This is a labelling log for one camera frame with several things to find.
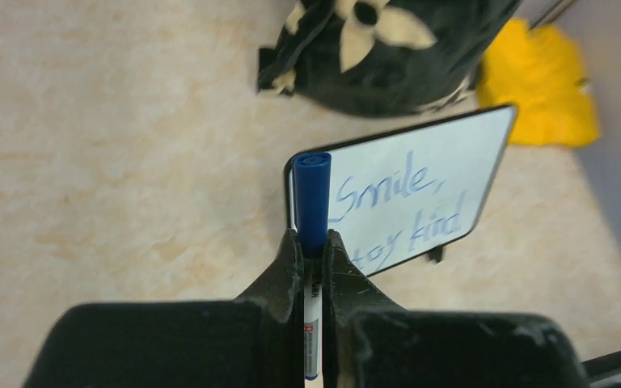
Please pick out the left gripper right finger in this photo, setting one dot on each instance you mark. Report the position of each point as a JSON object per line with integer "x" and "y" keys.
{"x": 371, "y": 341}

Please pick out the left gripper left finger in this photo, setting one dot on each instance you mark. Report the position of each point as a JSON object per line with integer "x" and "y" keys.
{"x": 252, "y": 340}

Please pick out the small whiteboard black frame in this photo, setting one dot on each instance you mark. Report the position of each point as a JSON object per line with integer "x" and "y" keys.
{"x": 396, "y": 195}

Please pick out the blue marker cap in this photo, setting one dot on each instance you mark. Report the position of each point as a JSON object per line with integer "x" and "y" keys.
{"x": 311, "y": 178}

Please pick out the white marker pen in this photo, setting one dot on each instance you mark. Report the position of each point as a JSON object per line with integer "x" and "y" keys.
{"x": 313, "y": 315}

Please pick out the black floral blanket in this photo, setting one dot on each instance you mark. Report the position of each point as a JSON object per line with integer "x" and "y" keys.
{"x": 381, "y": 59}

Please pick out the folded yellow garment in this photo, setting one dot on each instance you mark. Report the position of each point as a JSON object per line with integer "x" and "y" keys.
{"x": 542, "y": 72}

